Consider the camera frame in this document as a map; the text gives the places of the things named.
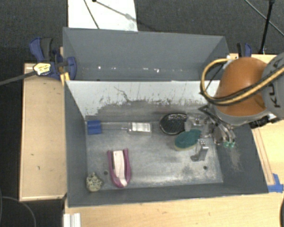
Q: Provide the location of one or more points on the speckled pale stone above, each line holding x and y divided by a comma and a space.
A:
94, 182

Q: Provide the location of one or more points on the clear bottle with blue cap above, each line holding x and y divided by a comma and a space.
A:
139, 128

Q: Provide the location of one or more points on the pale wood board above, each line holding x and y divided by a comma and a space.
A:
43, 136

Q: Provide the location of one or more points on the green round sponge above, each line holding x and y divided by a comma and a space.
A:
185, 139

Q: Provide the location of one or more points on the grey metal bin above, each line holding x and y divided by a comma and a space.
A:
142, 155

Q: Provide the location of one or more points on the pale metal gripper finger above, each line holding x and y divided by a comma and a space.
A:
189, 125
202, 151

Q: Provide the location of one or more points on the black round disc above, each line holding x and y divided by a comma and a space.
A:
171, 124

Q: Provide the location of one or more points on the black cylinder on white bracket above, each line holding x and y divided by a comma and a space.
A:
260, 122

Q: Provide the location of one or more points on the purple and white curved clip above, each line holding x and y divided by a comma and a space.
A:
119, 164

